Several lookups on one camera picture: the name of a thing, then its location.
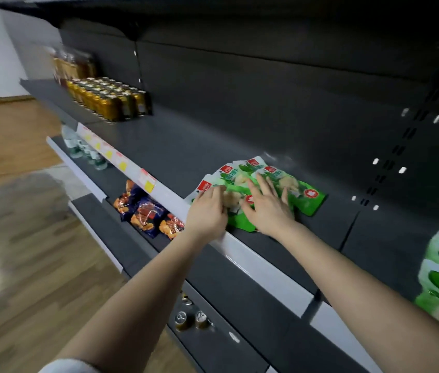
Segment person's right hand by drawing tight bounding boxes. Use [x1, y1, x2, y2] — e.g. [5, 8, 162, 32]
[240, 176, 295, 240]

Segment person's left hand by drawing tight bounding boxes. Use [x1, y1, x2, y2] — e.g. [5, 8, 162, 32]
[185, 185, 229, 242]

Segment green snack packet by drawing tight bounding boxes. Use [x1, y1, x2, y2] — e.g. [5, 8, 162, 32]
[212, 164, 252, 191]
[184, 174, 228, 206]
[223, 186, 260, 233]
[233, 156, 269, 184]
[256, 166, 327, 217]

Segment person's right forearm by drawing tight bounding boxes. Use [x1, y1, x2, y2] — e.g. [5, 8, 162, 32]
[270, 221, 439, 373]

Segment person's left forearm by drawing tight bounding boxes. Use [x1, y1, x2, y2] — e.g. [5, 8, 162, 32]
[55, 229, 228, 373]

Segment dark blue orange snack packet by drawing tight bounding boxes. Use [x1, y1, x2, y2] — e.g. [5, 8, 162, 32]
[130, 197, 168, 238]
[113, 179, 147, 222]
[159, 213, 186, 241]

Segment dark grey shelving unit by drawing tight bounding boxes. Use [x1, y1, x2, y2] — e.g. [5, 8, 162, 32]
[0, 0, 439, 373]

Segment clear green-label water bottle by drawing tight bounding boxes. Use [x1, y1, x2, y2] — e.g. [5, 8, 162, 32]
[61, 125, 83, 159]
[89, 148, 108, 171]
[77, 139, 93, 162]

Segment group of gold drink cans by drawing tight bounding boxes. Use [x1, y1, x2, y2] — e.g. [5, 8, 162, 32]
[66, 76, 153, 123]

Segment row of amber drink bottles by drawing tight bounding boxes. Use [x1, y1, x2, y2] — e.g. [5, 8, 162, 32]
[50, 47, 98, 88]

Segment white sleeve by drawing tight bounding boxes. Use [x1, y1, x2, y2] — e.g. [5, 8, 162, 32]
[38, 358, 100, 373]

